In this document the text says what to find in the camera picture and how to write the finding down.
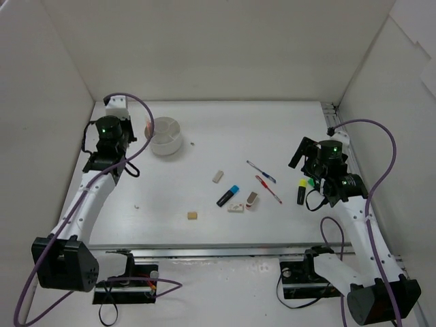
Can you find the tan small eraser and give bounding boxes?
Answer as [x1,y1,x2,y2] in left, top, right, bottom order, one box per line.
[187,212,198,220]

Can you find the red ballpoint pen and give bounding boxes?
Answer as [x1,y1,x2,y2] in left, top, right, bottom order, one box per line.
[255,175,283,204]

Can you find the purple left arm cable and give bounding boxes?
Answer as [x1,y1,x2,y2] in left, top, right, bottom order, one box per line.
[13,92,183,324]

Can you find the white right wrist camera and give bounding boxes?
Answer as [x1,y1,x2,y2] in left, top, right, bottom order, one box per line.
[327,127,350,149]

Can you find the red white sleeved eraser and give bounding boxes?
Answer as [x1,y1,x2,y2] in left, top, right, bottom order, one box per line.
[245,191,258,210]

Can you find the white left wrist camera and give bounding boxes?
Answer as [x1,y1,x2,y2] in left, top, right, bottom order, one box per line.
[104,95,129,120]

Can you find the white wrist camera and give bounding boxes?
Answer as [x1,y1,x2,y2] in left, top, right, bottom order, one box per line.
[327,127,350,149]
[104,95,129,120]

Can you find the white rectangular eraser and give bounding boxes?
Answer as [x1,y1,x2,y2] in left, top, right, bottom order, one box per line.
[212,170,223,183]

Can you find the white eraser red print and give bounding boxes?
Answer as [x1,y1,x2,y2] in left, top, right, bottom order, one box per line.
[228,203,245,213]

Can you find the blue ballpoint pen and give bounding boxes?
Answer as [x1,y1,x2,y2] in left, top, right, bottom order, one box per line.
[246,160,277,183]

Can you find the translucent red pen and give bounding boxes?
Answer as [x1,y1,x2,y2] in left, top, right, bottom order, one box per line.
[144,117,153,138]

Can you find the white round divided container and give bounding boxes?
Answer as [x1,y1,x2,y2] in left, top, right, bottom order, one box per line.
[145,116,183,156]

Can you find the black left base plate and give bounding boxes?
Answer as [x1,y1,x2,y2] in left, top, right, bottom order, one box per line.
[92,250,159,305]

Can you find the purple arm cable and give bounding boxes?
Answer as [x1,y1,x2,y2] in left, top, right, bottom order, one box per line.
[320,119,403,327]
[13,92,183,324]

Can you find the black blue-capped highlighter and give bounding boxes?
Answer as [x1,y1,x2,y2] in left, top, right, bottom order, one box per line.
[216,185,239,207]

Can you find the aluminium rail frame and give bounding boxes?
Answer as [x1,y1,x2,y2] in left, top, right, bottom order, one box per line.
[50,101,429,327]

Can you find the black yellow-capped highlighter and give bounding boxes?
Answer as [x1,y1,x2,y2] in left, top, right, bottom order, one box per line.
[296,179,307,205]

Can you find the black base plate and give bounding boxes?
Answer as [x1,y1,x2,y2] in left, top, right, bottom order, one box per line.
[279,246,341,300]
[92,250,159,305]

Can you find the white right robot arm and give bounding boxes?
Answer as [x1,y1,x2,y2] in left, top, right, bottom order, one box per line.
[288,137,421,326]

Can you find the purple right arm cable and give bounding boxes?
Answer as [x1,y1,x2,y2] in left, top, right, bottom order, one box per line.
[320,119,403,327]

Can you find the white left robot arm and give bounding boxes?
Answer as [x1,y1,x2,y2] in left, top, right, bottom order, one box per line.
[31,115,137,292]

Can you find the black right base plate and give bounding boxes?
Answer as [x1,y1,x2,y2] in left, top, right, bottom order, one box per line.
[279,246,341,300]

